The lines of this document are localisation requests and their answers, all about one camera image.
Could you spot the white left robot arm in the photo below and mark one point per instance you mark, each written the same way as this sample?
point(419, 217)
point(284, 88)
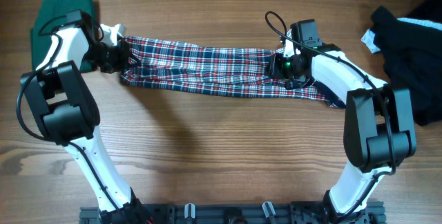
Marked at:
point(66, 113)

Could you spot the folded green cloth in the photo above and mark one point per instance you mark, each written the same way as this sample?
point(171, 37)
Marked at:
point(49, 10)

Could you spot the plaid red blue shirt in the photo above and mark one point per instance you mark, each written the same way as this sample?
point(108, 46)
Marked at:
point(228, 72)

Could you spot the black garment pile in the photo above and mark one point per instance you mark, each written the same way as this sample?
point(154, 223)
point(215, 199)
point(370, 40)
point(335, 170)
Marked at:
point(411, 47)

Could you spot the white garment piece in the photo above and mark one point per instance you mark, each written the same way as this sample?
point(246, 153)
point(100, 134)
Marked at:
point(368, 40)

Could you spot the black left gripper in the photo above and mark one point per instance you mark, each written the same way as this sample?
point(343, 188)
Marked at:
point(123, 62)

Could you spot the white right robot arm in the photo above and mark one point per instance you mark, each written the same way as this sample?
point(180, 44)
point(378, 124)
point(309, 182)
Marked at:
point(378, 131)

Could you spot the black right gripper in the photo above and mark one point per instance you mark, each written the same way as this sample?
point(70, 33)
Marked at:
point(274, 70)

